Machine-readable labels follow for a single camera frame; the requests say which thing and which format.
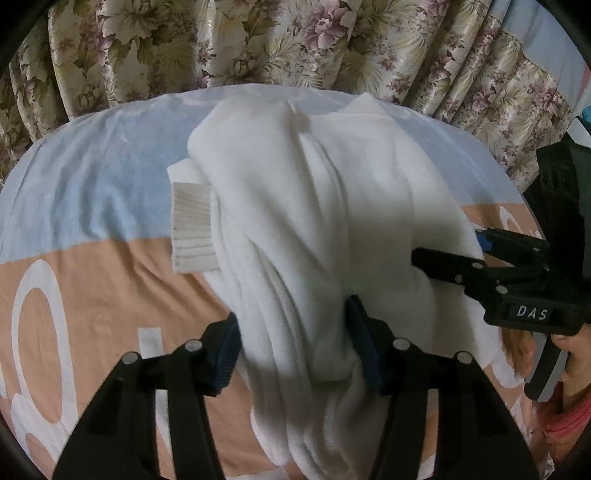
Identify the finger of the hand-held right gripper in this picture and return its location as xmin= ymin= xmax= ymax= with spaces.
xmin=475 ymin=226 xmax=551 ymax=271
xmin=410 ymin=247 xmax=509 ymax=302

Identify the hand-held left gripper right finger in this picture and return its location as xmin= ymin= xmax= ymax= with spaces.
xmin=345 ymin=294 xmax=541 ymax=480

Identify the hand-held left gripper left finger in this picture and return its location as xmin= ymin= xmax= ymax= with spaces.
xmin=52 ymin=311 xmax=243 ymax=480

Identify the white knit sweater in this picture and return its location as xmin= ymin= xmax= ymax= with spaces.
xmin=167 ymin=92 xmax=509 ymax=480

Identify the person's right forearm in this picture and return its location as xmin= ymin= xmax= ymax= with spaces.
xmin=531 ymin=381 xmax=591 ymax=464

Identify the person's right hand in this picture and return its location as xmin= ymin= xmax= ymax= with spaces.
xmin=551 ymin=332 xmax=591 ymax=393

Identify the blue and orange printed bedsheet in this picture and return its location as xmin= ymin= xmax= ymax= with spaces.
xmin=0 ymin=85 xmax=555 ymax=480

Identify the floral curtain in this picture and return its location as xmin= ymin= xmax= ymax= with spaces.
xmin=0 ymin=0 xmax=578 ymax=195

